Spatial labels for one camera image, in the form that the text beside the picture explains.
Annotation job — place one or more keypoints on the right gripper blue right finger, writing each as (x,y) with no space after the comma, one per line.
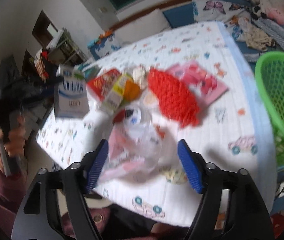
(193,165)

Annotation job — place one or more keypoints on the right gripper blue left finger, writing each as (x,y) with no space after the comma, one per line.
(94,162)

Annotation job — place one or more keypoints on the clear plastic cup with lid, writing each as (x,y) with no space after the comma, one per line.
(152,139)

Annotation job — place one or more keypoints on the red knitted mesh bag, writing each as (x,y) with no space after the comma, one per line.
(175,101)

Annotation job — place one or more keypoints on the white blue milk carton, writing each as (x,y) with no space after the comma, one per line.
(70,95)

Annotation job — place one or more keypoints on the round red white lid cup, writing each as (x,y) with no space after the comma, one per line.
(130,115)

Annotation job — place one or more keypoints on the yellow green drink box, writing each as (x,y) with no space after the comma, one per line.
(114,97)

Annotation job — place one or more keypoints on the pink snack wrapper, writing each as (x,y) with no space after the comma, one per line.
(205,86)

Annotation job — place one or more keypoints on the red snack packet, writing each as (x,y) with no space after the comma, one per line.
(100,86)

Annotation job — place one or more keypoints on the white tissue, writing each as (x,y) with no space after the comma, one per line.
(140,76)

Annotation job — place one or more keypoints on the maroon left sleeve forearm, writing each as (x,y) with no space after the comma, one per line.
(12,192)

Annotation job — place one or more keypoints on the person's left hand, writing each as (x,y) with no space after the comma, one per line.
(16,141)

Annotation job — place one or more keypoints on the white cartoon print blanket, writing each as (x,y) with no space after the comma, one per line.
(235,131)

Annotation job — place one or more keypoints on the metal shelf rack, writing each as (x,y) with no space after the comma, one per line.
(63,50)

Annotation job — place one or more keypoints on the green plastic mesh basket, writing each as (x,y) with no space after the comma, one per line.
(269,76)

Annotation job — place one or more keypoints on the beige patterned clothing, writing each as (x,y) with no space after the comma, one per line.
(256,38)

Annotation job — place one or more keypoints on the white pillow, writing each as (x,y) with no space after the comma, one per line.
(151,24)

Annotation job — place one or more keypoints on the butterfly print pillow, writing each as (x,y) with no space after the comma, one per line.
(218,10)

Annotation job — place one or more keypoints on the grey patterned folded cloth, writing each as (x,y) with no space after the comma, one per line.
(272,29)

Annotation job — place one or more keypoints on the cow plush toy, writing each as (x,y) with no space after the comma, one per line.
(258,8)

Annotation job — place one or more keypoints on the pink plush toy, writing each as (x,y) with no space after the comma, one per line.
(276,15)

